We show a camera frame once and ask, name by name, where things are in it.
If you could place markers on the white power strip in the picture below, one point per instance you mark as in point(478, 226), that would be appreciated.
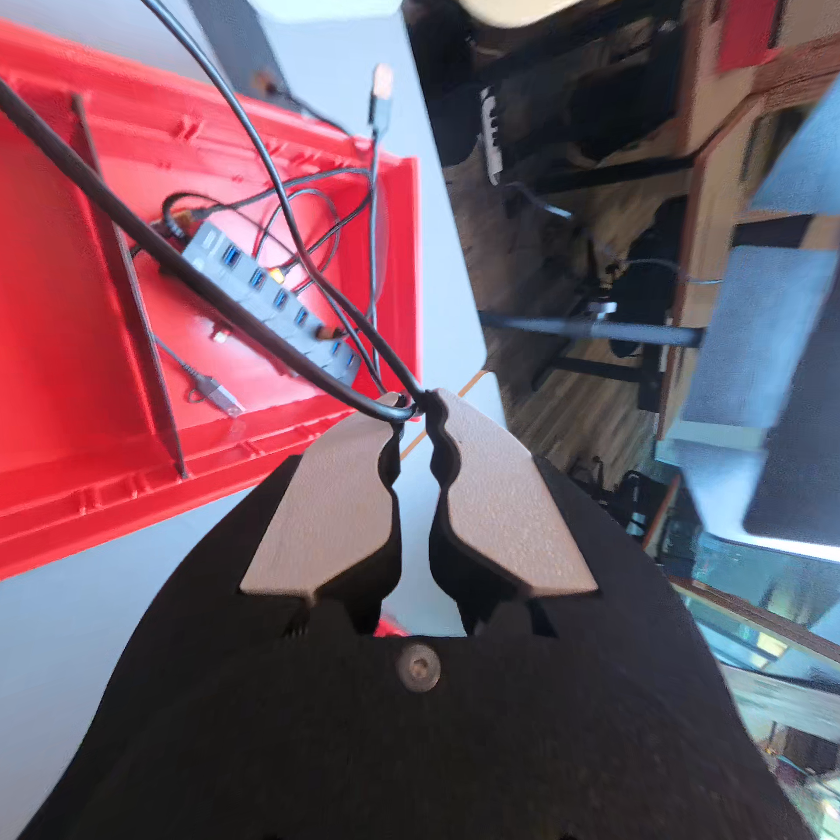
point(492, 138)

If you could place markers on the black bin divider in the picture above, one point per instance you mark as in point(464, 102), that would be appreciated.
point(131, 315)

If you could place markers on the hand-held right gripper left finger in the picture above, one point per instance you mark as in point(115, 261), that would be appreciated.
point(328, 518)

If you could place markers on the grey monitor pole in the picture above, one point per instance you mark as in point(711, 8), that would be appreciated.
point(590, 326)

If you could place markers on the black multi-port usb hub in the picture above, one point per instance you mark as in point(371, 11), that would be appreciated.
point(269, 289)

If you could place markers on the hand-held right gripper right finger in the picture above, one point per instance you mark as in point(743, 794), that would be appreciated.
point(512, 518)

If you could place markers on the red plastic bin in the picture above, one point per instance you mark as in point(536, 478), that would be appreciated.
point(65, 295)

